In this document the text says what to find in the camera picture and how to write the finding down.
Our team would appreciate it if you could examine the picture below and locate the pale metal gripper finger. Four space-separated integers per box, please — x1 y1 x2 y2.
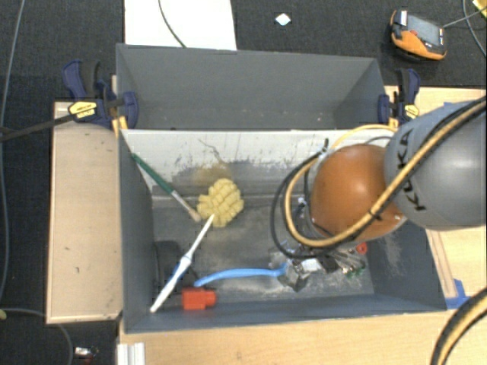
279 270 311 293
270 252 296 270

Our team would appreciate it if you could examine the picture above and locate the red plastic block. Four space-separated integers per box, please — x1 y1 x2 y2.
180 287 218 311

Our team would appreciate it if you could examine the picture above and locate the black round object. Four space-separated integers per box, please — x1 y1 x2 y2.
153 240 184 285

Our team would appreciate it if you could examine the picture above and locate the grey metal bin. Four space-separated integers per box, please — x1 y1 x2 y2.
115 43 448 335

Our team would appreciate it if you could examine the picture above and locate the pale wood flat board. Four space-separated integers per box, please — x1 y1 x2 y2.
45 100 125 325

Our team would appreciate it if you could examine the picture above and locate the yellow sponge brush white handle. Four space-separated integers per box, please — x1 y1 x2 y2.
149 178 245 314

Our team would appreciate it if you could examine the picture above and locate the green handled paintbrush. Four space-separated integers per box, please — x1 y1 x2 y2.
130 153 202 223

